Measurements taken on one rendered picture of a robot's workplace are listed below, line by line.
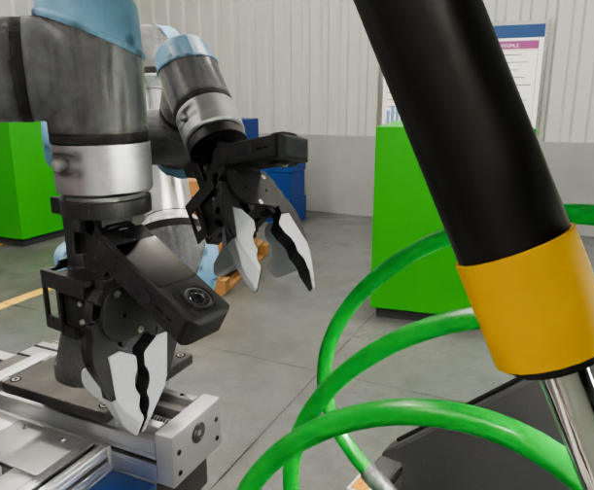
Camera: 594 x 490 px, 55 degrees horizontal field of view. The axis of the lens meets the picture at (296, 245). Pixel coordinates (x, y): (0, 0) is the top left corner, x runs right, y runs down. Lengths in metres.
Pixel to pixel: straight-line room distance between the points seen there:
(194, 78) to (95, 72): 0.28
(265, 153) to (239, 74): 7.46
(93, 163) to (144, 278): 0.09
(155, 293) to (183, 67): 0.36
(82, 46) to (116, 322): 0.21
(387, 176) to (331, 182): 3.75
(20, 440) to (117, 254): 0.67
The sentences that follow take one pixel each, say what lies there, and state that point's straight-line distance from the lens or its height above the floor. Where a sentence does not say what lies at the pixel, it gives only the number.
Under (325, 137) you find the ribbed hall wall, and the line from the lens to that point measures 7.45.
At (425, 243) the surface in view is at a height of 1.38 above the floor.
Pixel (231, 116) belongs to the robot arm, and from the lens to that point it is 0.68.
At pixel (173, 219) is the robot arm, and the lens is 0.99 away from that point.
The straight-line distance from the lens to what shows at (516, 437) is 0.29.
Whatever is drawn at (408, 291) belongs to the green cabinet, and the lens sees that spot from 3.92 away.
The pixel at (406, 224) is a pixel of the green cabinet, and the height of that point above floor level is 0.68.
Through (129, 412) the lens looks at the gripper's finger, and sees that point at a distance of 0.52.
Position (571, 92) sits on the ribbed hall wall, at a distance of 6.92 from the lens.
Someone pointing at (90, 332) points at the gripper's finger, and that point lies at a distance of 0.47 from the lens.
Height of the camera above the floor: 1.49
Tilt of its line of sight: 15 degrees down
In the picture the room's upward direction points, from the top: straight up
